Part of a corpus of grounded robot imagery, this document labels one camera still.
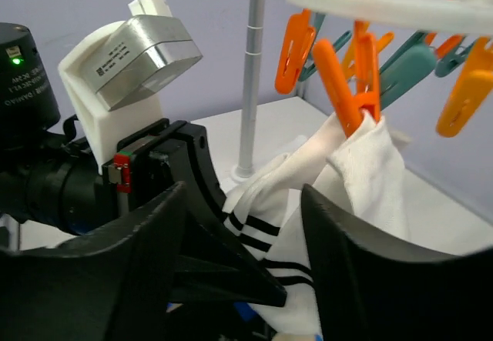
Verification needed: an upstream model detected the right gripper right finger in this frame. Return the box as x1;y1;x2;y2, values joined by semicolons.
300;185;492;340

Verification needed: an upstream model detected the white oval clip hanger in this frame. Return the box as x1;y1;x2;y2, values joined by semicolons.
287;0;492;36

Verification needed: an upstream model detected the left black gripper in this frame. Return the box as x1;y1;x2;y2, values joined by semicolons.
61;119;287;306

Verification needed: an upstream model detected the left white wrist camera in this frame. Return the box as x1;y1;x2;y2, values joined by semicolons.
58;15;202;166

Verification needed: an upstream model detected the orange clothes peg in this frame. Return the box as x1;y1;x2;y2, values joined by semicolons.
310;21;382;139

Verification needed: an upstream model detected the white clothes rack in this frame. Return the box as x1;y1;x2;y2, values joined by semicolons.
230;0;266;183

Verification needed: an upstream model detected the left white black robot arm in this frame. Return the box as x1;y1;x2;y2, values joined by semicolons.
1;23;286;306

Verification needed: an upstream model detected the teal clothes peg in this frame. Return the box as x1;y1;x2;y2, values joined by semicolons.
379;31;437;110

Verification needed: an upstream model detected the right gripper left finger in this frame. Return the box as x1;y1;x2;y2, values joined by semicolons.
1;183;186;340

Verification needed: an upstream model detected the white striped sock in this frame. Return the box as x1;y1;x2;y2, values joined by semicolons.
223;114;346;260
257;115;409;337

